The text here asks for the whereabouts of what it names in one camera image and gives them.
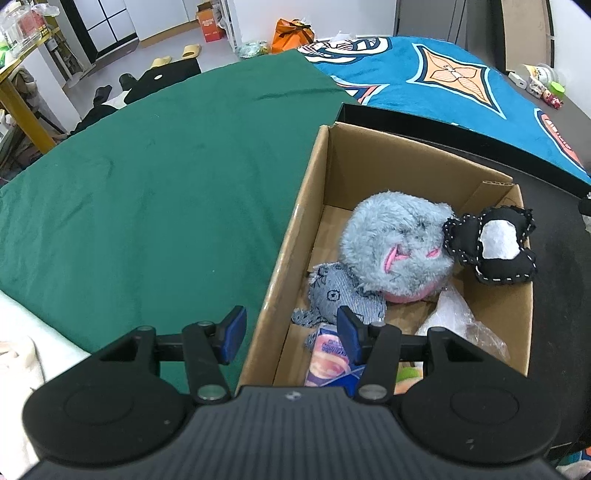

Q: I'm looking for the black plush with white stitches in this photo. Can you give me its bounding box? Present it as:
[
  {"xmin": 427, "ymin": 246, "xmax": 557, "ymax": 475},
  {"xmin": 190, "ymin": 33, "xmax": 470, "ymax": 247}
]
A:
[{"xmin": 442, "ymin": 206, "xmax": 539, "ymax": 285}]

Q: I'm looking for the grey striped plush toy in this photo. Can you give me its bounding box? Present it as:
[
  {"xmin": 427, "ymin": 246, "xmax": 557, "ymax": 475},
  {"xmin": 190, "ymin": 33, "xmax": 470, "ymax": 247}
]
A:
[{"xmin": 292, "ymin": 261, "xmax": 386, "ymax": 328}]

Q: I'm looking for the round blue fluffy plush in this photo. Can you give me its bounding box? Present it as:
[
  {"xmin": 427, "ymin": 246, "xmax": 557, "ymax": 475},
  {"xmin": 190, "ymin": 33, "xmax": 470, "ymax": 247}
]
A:
[{"xmin": 341, "ymin": 191, "xmax": 458, "ymax": 304}]

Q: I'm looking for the black framed glass door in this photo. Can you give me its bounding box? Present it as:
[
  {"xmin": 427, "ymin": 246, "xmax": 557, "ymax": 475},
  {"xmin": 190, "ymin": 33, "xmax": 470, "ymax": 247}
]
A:
[{"xmin": 60, "ymin": 0, "xmax": 139, "ymax": 61}]

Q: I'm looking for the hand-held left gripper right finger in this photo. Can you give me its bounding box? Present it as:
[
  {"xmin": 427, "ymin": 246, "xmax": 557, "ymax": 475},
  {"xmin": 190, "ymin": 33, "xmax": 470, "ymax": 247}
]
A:
[{"xmin": 336, "ymin": 305, "xmax": 509, "ymax": 405}]

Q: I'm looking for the yellow table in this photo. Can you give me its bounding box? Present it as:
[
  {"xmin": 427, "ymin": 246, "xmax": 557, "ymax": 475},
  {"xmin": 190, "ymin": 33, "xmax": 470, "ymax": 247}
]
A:
[{"xmin": 0, "ymin": 25, "xmax": 61, "ymax": 155}]

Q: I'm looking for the green cloth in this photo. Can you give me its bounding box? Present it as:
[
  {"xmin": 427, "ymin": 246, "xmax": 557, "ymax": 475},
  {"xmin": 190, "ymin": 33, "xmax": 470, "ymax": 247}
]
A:
[{"xmin": 0, "ymin": 48, "xmax": 358, "ymax": 395}]

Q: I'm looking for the dark grey cabinet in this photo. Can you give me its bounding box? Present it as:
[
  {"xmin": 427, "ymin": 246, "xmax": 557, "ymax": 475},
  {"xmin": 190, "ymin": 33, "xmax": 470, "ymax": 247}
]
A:
[{"xmin": 394, "ymin": 0, "xmax": 495, "ymax": 44}]

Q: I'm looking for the crumpled clear plastic wrap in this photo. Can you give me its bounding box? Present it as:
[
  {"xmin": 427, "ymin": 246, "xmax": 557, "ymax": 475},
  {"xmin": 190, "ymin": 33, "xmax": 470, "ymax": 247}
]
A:
[{"xmin": 235, "ymin": 41, "xmax": 271, "ymax": 59}]

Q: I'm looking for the clear plastic bag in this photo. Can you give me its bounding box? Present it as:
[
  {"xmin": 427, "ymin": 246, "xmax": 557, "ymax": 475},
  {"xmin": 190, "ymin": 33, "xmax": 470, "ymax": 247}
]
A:
[{"xmin": 416, "ymin": 286, "xmax": 511, "ymax": 365}]

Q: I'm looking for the tissue packet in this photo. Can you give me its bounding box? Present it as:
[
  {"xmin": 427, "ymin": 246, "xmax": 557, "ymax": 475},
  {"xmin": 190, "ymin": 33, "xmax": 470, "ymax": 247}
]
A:
[{"xmin": 304, "ymin": 323, "xmax": 370, "ymax": 398}]

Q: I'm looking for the orange bag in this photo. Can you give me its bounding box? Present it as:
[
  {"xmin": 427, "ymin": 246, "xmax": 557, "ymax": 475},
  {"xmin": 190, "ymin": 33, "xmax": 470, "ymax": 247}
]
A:
[{"xmin": 270, "ymin": 18, "xmax": 316, "ymax": 55}]

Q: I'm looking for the wooden board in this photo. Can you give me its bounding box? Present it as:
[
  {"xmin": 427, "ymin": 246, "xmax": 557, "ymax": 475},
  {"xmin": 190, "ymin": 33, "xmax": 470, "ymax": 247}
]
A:
[{"xmin": 501, "ymin": 0, "xmax": 555, "ymax": 75}]

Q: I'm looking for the orange cardboard box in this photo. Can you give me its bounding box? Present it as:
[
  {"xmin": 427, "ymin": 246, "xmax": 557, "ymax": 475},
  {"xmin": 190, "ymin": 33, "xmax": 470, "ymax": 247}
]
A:
[{"xmin": 196, "ymin": 2, "xmax": 227, "ymax": 44}]

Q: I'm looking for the blue printed blanket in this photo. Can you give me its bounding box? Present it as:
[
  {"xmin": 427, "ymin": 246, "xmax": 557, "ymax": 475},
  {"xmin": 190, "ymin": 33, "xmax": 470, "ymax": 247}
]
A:
[{"xmin": 298, "ymin": 34, "xmax": 591, "ymax": 185}]

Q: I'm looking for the burger plush toy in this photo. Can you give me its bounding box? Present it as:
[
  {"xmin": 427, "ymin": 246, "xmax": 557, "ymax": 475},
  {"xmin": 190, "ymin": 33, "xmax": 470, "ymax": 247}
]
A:
[{"xmin": 394, "ymin": 362, "xmax": 426, "ymax": 395}]

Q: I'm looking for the black case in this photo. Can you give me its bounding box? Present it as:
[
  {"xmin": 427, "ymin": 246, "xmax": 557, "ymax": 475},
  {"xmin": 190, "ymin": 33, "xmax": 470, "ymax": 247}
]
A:
[{"xmin": 124, "ymin": 59, "xmax": 202, "ymax": 104}]

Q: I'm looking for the brown cardboard box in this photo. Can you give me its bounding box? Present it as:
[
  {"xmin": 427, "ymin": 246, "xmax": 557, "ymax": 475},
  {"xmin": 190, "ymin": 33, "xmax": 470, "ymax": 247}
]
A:
[{"xmin": 235, "ymin": 122, "xmax": 536, "ymax": 400}]

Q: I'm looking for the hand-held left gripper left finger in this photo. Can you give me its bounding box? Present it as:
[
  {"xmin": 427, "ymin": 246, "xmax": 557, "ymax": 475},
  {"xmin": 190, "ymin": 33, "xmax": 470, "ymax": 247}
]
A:
[{"xmin": 99, "ymin": 305, "xmax": 247, "ymax": 406}]

